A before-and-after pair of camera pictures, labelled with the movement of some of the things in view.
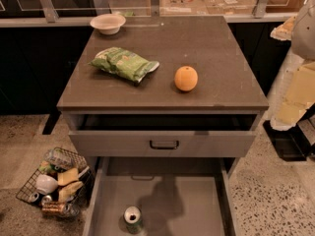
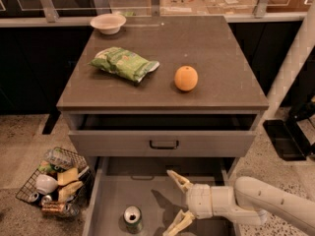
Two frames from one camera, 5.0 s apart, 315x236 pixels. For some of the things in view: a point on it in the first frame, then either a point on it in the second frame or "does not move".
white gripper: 304,33 → 198,199
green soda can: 133,219 does not move
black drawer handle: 163,147 does not move
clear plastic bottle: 60,158 does not move
